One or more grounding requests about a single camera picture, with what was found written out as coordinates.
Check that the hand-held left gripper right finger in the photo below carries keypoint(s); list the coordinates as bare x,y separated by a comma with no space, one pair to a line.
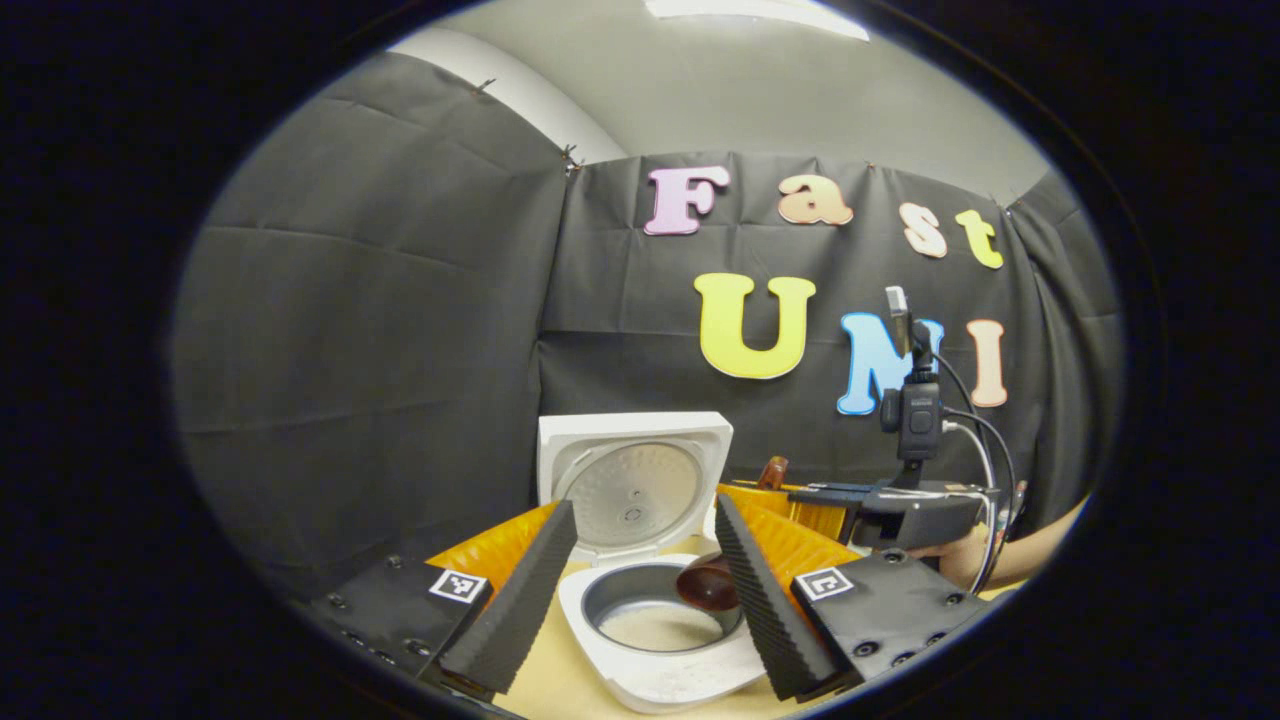
765,600

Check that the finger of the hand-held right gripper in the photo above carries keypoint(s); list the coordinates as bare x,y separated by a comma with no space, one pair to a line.
820,520

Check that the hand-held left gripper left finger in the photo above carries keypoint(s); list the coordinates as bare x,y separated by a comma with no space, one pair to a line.
520,610

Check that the brown wooden spoon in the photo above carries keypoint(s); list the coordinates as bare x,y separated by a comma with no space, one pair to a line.
705,585

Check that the white rice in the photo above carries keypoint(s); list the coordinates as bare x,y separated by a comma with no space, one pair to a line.
655,628

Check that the white rice cooker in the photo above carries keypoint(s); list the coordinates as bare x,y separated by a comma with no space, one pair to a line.
635,490

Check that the black backdrop cloth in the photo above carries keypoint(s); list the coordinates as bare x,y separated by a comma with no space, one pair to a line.
350,350

